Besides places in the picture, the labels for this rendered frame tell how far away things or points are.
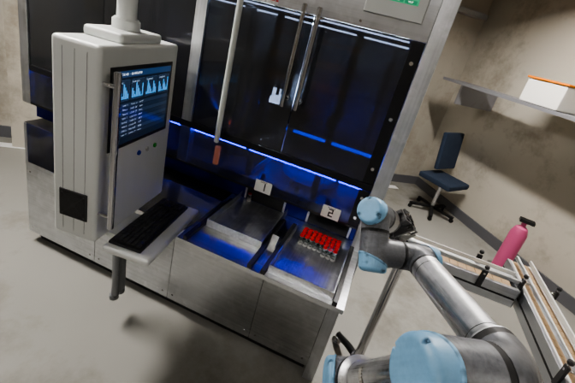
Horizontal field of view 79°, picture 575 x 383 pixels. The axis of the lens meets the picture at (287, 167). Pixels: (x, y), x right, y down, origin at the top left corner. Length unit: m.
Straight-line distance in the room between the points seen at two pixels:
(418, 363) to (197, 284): 1.66
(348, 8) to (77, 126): 1.06
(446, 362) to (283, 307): 1.42
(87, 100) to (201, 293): 1.28
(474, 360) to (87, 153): 1.25
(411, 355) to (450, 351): 0.06
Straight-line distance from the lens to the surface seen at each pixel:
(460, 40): 5.24
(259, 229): 1.60
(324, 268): 1.49
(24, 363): 2.27
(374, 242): 0.95
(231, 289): 2.05
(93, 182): 1.43
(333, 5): 1.47
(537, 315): 1.82
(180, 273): 2.18
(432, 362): 0.62
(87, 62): 1.31
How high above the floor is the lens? 1.75
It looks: 22 degrees down
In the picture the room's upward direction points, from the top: 15 degrees clockwise
